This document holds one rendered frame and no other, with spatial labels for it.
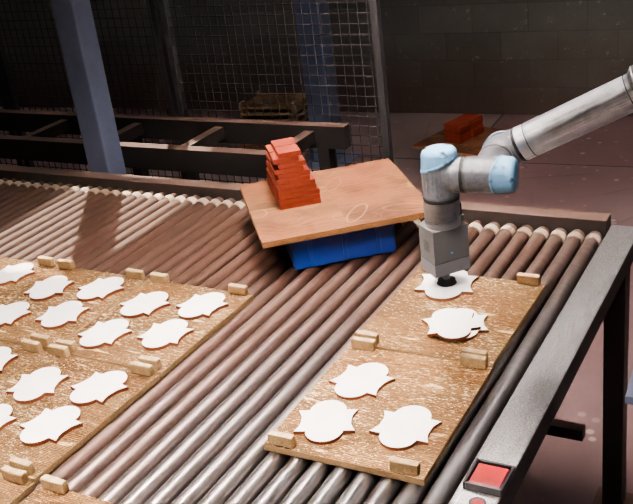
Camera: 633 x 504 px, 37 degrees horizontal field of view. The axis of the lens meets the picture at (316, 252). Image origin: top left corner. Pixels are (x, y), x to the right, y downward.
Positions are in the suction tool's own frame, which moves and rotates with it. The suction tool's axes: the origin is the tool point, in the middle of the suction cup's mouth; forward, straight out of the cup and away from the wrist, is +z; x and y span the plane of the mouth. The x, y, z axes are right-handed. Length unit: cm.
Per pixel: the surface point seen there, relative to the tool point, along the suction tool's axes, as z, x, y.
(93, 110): -8, -189, 43
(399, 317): 18.2, -24.3, 0.8
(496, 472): 18.9, 38.1, 12.5
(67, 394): 18, -35, 81
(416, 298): 18.2, -30.8, -7.4
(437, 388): 18.2, 8.4, 8.4
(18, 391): 17, -42, 91
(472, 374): 18.2, 7.7, -0.7
